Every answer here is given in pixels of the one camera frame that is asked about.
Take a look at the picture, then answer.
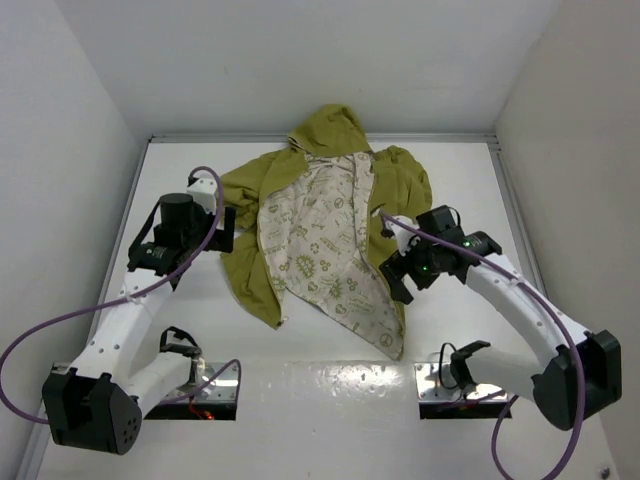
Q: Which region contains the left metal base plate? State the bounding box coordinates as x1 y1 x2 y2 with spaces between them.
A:
145 359 243 421

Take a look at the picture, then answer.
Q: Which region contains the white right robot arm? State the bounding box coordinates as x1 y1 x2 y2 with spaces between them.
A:
380 205 622 431

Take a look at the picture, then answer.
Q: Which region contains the metal base plate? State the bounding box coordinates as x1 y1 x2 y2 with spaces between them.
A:
145 359 243 421
414 362 510 420

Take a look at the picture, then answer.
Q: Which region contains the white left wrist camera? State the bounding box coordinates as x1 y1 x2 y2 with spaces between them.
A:
186 176 218 214

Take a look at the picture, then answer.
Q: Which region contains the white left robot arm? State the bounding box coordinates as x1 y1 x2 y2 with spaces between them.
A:
42 193 236 455

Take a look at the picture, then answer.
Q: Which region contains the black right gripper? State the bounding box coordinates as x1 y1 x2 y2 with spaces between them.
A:
378 230 439 304

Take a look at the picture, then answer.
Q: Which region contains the aluminium table frame rail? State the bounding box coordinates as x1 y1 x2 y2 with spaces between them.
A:
149 127 499 146

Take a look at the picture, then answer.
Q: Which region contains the olive green hooded jacket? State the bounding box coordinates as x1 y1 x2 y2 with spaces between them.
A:
222 104 432 360

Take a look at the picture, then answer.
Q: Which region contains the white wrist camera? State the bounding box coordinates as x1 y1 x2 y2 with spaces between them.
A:
381 214 418 256
186 176 218 214

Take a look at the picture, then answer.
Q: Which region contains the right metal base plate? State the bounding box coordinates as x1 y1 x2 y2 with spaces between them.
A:
414 362 510 420

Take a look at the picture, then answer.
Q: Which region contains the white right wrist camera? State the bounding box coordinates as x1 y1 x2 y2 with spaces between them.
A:
381 214 418 256

